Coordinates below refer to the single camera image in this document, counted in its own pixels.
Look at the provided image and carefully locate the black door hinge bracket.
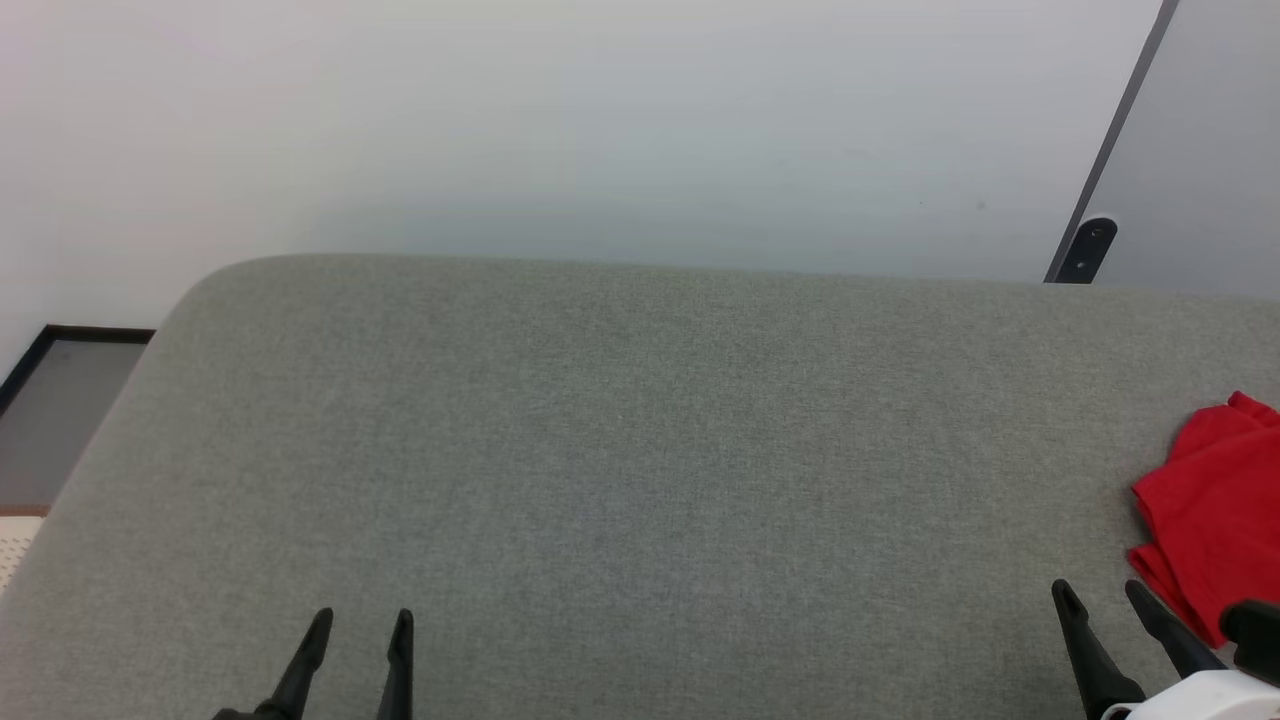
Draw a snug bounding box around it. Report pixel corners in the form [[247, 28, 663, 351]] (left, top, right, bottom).
[[1054, 215, 1120, 286]]

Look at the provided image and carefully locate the red and white garment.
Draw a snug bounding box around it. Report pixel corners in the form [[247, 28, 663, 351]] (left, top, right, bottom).
[[1128, 390, 1280, 649]]

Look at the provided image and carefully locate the white perforated board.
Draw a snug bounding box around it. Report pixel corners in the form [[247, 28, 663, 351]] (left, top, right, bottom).
[[0, 514, 47, 593]]

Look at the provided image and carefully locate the grey door with dark edge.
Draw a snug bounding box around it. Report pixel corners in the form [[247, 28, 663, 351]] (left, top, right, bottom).
[[1043, 0, 1280, 301]]

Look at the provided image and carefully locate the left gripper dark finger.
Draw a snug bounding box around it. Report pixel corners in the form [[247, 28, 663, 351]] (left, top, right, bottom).
[[376, 607, 416, 720], [255, 606, 335, 720]]

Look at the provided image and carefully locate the black framed grey panel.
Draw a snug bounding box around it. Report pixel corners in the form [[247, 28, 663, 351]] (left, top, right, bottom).
[[0, 324, 157, 512]]

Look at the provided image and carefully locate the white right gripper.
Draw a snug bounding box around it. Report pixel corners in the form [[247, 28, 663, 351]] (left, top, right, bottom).
[[1050, 578, 1280, 720]]

